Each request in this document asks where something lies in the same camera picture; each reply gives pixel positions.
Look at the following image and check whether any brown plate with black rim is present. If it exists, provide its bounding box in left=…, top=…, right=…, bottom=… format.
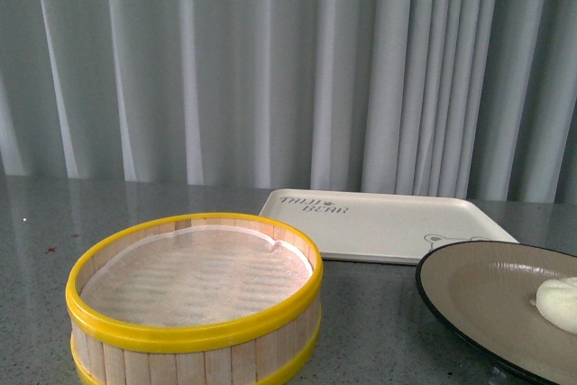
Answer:
left=416, top=241, right=576, bottom=384

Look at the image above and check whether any white steamed bun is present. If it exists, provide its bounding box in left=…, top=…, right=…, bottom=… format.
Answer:
left=532, top=277, right=577, bottom=335

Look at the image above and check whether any white rectangular tray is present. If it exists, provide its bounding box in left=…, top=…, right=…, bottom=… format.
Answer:
left=261, top=188, right=516, bottom=265

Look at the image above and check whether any white steamer cloth liner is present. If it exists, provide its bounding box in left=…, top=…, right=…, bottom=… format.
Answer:
left=80, top=225, right=313, bottom=327

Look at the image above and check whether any yellow rimmed wooden steamer basket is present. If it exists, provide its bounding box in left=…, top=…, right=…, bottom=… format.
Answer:
left=65, top=213, right=324, bottom=384

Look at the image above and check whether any grey pleated curtain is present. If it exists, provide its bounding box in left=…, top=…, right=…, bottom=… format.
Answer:
left=1, top=0, right=576, bottom=203

